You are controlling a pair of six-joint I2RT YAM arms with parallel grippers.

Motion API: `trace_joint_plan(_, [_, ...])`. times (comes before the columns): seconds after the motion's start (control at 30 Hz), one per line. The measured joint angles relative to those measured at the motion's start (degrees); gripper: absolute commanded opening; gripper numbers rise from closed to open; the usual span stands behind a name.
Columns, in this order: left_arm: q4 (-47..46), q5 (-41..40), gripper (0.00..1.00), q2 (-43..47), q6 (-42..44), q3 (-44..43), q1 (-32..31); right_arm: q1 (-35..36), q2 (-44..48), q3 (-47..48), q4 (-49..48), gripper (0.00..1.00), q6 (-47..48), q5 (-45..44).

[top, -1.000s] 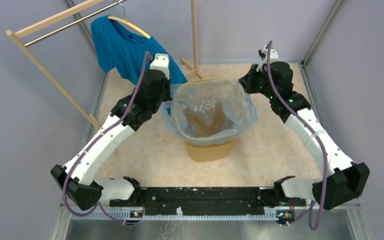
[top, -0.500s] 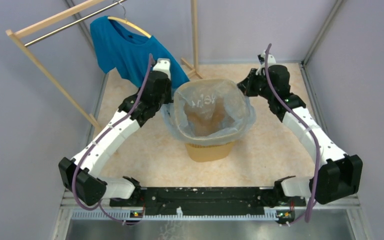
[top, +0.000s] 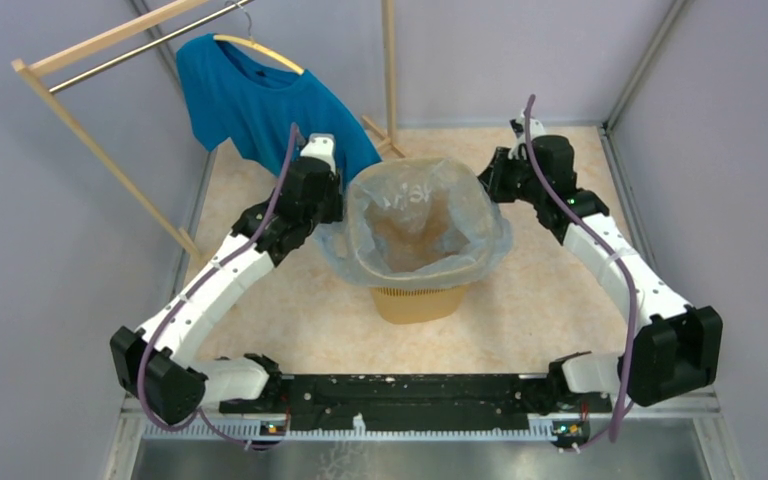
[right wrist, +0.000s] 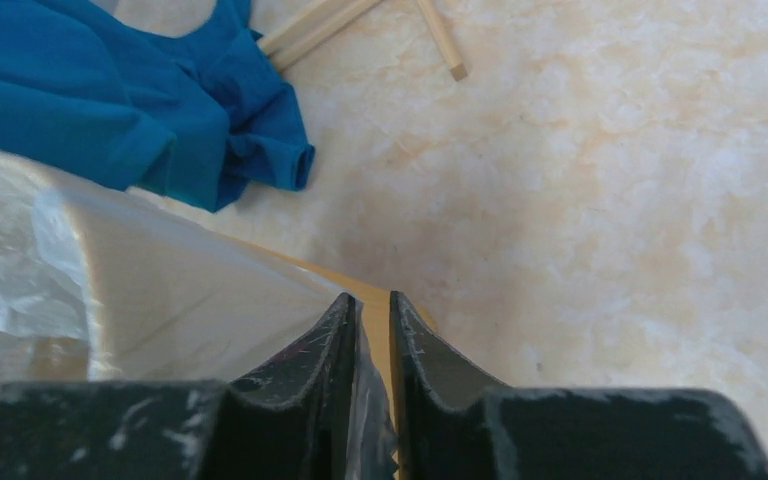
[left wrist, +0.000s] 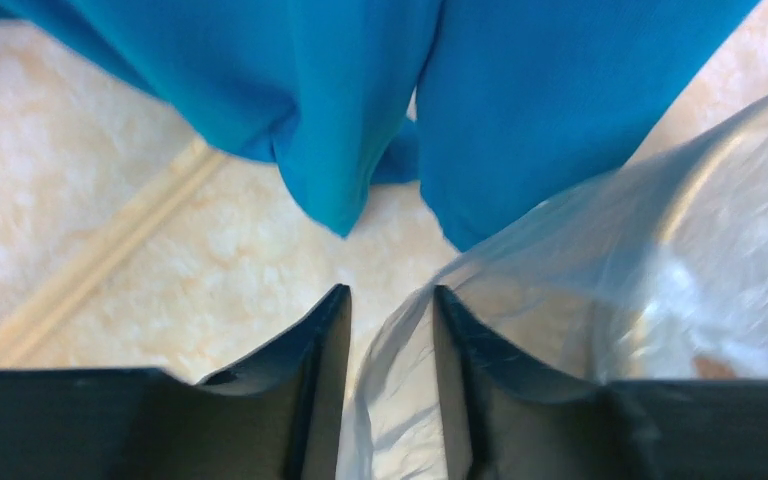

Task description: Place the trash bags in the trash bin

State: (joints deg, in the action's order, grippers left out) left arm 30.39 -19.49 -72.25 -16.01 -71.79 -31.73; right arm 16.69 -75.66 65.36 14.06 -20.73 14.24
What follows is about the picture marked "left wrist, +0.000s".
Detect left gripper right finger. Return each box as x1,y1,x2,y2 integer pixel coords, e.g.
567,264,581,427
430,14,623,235
433,286,768,479

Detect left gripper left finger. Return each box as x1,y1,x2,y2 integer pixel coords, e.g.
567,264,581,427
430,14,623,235
0,285,351,479

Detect light blue plastic trash bag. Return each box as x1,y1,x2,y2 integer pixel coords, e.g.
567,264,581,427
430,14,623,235
337,96,768,479

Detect blue t-shirt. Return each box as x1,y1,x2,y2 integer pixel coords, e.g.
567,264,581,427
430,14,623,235
0,0,753,251

